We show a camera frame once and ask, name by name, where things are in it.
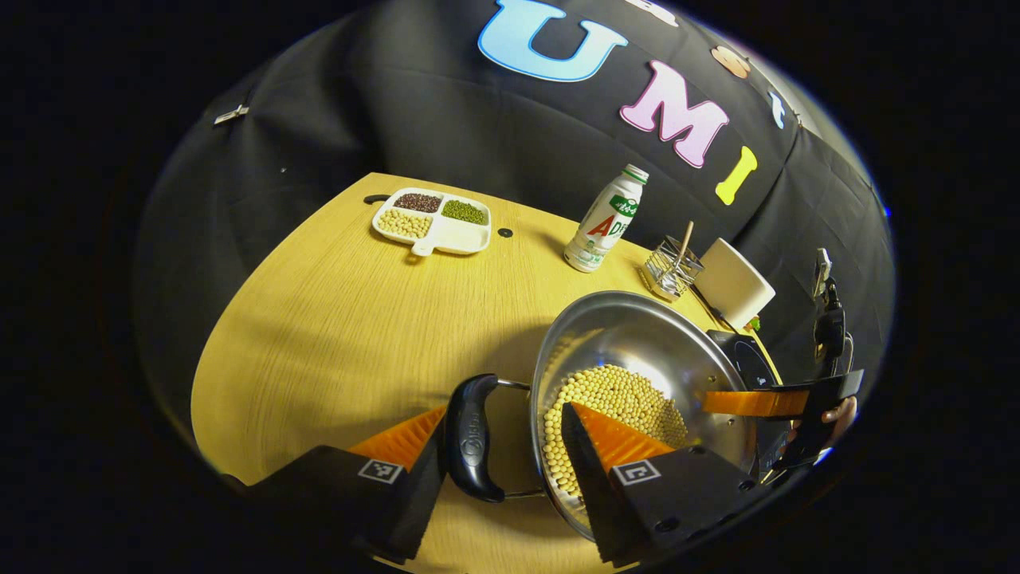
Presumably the white toaster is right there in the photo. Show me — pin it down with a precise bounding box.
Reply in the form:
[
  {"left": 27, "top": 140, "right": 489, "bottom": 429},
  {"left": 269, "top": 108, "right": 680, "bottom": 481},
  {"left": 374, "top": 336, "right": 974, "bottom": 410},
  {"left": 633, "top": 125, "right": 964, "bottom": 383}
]
[{"left": 693, "top": 238, "right": 776, "bottom": 329}]

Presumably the black induction cooktop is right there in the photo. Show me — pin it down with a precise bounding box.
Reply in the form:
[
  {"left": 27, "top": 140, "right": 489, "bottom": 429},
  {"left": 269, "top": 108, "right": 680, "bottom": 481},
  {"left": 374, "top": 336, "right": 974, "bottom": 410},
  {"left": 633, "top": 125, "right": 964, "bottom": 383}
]
[{"left": 705, "top": 329, "right": 778, "bottom": 391}]

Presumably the metal wire basket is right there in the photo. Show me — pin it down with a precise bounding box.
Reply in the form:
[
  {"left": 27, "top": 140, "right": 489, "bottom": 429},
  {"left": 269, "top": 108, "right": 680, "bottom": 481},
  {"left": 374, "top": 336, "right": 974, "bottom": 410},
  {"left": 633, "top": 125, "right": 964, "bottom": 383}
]
[{"left": 640, "top": 236, "right": 705, "bottom": 302}]

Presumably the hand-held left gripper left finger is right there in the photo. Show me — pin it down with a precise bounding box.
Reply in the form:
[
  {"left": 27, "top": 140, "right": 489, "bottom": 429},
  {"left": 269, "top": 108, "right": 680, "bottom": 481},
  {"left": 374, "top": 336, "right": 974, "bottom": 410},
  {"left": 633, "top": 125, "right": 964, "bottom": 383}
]
[{"left": 231, "top": 405, "right": 449, "bottom": 565}]

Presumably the white drink bottle green label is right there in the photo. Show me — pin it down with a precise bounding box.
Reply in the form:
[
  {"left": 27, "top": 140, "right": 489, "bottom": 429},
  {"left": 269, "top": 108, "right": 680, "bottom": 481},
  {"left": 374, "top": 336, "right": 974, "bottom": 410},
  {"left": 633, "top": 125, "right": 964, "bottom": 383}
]
[{"left": 563, "top": 164, "right": 649, "bottom": 273}]

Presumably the white divided plate with beans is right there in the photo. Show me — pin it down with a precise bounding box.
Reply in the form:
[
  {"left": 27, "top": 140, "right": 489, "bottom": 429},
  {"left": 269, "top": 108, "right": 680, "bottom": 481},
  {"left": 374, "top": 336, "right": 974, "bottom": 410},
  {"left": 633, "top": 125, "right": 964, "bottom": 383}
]
[{"left": 371, "top": 187, "right": 492, "bottom": 258}]

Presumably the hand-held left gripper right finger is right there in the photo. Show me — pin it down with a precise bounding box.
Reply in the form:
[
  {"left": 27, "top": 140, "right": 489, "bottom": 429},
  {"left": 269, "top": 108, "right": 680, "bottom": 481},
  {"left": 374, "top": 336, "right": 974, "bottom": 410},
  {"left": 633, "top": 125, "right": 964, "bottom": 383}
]
[{"left": 560, "top": 401, "right": 759, "bottom": 568}]

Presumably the black toaster cable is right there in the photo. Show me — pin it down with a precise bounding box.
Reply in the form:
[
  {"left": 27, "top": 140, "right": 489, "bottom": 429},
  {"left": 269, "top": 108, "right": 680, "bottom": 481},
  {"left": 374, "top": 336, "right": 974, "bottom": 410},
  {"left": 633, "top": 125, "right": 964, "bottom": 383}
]
[{"left": 690, "top": 285, "right": 738, "bottom": 332}]

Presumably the steel pot with black handle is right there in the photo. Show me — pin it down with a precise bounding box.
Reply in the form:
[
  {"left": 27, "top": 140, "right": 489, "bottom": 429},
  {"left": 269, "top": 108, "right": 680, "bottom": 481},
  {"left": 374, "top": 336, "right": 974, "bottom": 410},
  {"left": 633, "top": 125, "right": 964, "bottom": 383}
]
[{"left": 442, "top": 290, "right": 758, "bottom": 543}]

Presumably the pile of soybeans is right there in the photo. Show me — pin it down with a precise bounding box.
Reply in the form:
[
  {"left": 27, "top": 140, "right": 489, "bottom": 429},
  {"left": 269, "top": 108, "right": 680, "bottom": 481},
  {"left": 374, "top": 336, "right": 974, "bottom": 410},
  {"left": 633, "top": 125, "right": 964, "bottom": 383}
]
[{"left": 542, "top": 364, "right": 690, "bottom": 499}]

